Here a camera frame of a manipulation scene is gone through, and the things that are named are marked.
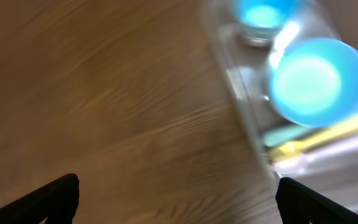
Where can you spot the blue bowl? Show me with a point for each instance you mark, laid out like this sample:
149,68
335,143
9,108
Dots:
315,83

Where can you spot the pink cup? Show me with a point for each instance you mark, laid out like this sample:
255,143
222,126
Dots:
255,39

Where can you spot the blue cup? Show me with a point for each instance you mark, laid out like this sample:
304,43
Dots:
263,14

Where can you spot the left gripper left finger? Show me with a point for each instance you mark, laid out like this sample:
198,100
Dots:
55,202

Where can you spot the yellow fork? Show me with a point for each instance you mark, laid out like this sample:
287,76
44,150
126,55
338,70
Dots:
340,130

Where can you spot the light blue fork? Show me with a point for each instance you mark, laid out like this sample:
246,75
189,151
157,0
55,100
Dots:
278,136

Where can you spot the clear plastic container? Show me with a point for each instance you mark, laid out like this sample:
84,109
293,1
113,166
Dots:
247,69

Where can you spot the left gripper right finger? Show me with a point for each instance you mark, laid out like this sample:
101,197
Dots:
299,204

